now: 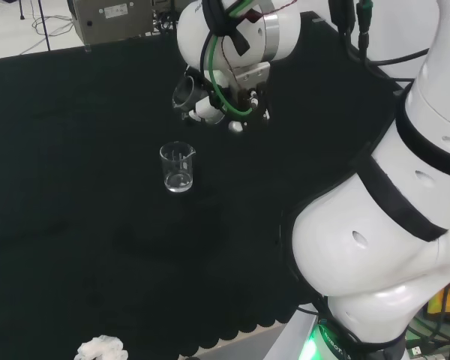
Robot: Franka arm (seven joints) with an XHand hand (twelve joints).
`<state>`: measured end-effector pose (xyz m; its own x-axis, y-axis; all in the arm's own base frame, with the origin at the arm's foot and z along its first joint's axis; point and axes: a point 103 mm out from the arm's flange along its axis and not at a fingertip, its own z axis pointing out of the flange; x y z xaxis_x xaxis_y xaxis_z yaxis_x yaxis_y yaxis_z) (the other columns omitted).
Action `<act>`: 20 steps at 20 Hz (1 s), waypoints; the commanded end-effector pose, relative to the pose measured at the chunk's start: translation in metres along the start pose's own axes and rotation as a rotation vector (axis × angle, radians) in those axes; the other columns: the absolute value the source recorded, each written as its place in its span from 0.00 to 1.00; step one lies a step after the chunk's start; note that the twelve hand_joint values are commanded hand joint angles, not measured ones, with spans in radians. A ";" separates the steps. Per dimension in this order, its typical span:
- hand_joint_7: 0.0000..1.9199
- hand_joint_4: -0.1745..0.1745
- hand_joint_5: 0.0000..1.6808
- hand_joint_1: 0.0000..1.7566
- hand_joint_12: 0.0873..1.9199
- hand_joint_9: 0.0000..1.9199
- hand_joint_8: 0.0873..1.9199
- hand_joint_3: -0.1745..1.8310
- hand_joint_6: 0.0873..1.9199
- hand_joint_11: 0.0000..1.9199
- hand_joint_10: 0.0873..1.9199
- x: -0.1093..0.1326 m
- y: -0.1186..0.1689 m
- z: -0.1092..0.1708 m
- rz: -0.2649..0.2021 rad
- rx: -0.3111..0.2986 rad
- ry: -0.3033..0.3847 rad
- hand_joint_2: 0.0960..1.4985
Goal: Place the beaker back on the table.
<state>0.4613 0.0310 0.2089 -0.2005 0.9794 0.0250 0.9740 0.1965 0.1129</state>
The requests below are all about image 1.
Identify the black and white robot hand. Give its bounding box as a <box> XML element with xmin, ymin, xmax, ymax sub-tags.
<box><xmin>180</xmin><ymin>62</ymin><xmax>272</xmax><ymax>134</ymax></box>

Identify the clear glass beaker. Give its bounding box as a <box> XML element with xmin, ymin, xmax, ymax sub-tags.
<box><xmin>172</xmin><ymin>74</ymin><xmax>197</xmax><ymax>110</ymax></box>
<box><xmin>159</xmin><ymin>141</ymin><xmax>197</xmax><ymax>194</ymax></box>

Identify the grey metal box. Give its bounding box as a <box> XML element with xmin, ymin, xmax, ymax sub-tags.
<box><xmin>67</xmin><ymin>0</ymin><xmax>155</xmax><ymax>47</ymax></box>

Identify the black bench cloth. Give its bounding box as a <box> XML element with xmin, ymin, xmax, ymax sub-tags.
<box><xmin>0</xmin><ymin>10</ymin><xmax>413</xmax><ymax>358</ymax></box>

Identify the black tripod leg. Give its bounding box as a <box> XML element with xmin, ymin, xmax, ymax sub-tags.
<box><xmin>38</xmin><ymin>0</ymin><xmax>52</xmax><ymax>52</ymax></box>

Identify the yellow stop button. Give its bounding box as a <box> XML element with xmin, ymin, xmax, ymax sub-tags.
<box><xmin>426</xmin><ymin>271</ymin><xmax>450</xmax><ymax>324</ymax></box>

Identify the crumpled white glove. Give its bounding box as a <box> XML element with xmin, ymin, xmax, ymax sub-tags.
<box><xmin>77</xmin><ymin>335</ymin><xmax>130</xmax><ymax>360</ymax></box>

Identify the green cable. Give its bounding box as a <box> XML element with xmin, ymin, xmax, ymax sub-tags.
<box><xmin>205</xmin><ymin>0</ymin><xmax>257</xmax><ymax>117</ymax></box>

